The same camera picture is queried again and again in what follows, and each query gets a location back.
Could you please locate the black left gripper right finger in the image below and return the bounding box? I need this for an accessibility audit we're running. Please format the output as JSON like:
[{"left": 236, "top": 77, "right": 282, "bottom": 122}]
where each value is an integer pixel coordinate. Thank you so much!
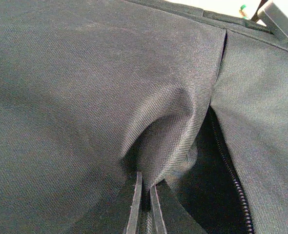
[{"left": 149, "top": 180, "right": 206, "bottom": 234}]

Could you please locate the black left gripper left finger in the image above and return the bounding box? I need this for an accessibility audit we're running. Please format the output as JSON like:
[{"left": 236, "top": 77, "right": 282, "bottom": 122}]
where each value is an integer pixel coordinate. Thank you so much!
[{"left": 89, "top": 172, "right": 143, "bottom": 234}]

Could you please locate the black backpack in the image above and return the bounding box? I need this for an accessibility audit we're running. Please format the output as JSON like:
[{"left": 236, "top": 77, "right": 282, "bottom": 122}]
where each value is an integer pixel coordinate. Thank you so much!
[{"left": 0, "top": 0, "right": 288, "bottom": 234}]

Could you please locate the green marker pen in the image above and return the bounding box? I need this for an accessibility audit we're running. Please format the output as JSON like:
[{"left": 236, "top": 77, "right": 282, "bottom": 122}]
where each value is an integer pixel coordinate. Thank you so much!
[{"left": 239, "top": 4, "right": 249, "bottom": 20}]

